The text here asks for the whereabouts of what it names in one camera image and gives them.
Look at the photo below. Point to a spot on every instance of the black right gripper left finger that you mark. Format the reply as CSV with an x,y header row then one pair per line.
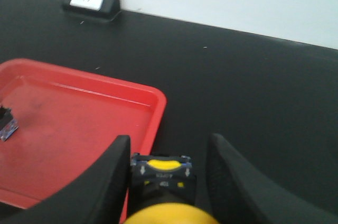
x,y
96,196

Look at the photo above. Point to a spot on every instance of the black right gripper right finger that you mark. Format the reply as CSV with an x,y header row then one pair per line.
x,y
240,193

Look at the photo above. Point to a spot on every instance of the yellow mushroom push button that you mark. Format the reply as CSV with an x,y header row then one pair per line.
x,y
162,189

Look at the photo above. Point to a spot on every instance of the red mushroom push button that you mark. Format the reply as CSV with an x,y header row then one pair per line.
x,y
8,123

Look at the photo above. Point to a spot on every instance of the red plastic tray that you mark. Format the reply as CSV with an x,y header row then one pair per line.
x,y
66,121

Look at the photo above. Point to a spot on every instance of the black white power socket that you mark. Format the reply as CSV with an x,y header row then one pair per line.
x,y
100,9

